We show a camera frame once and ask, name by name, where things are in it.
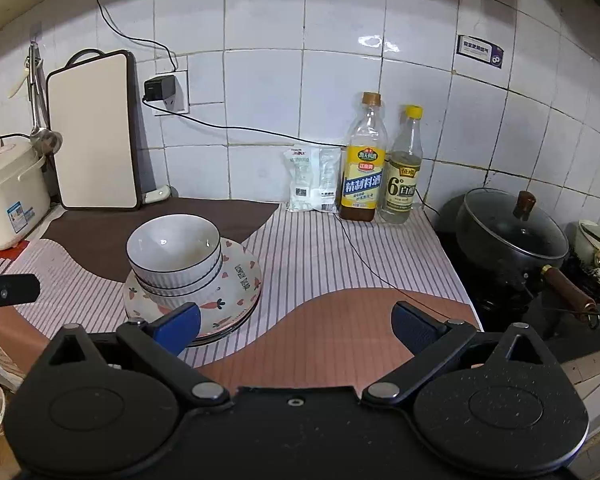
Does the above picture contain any black charger cable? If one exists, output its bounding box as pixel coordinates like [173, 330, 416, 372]
[96, 0, 481, 321]

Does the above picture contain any purple wall sticker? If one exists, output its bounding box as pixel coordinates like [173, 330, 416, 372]
[455, 34, 506, 70]

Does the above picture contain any striped brown table mat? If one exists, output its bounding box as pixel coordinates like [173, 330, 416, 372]
[0, 196, 484, 397]

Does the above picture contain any metal ladle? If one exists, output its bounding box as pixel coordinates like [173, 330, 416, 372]
[26, 44, 64, 155]

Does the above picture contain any cream enamel pot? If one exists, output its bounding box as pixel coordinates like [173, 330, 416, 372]
[573, 219, 600, 288]

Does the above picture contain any clear seasoning bag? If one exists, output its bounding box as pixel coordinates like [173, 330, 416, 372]
[314, 146, 345, 212]

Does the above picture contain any white wall socket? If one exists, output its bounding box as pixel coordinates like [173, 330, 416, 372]
[145, 69, 191, 116]

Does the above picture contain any white salt bag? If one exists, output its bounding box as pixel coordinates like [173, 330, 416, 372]
[282, 147, 322, 213]

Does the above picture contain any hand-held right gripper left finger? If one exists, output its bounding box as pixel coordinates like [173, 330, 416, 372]
[46, 301, 232, 411]

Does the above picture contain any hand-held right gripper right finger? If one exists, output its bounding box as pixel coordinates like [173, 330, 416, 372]
[361, 301, 552, 409]

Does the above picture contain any white rice cooker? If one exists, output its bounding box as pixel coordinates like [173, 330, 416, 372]
[0, 134, 52, 252]

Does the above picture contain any white carrot print plate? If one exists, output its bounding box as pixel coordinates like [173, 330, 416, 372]
[123, 239, 264, 337]

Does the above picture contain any black gas stove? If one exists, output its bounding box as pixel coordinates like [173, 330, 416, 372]
[432, 220, 600, 363]

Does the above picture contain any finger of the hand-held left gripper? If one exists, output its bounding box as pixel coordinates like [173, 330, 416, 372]
[0, 273, 42, 329]

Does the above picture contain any white cutting board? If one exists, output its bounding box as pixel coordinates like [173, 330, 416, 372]
[46, 49, 144, 211]

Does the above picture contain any yellow label cooking wine bottle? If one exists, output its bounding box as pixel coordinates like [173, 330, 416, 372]
[340, 92, 389, 222]

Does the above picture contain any black charger plug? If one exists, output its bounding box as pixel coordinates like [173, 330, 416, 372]
[143, 74, 177, 104]

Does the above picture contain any white knife handle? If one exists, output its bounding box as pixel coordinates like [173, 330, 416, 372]
[140, 184, 173, 205]

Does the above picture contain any black pot with lid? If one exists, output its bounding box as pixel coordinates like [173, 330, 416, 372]
[454, 187, 599, 317]

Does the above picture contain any glass wok lid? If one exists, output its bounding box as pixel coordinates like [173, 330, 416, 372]
[456, 187, 571, 261]

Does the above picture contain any yellow cap vinegar bottle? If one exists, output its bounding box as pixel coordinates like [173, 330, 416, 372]
[380, 105, 424, 226]

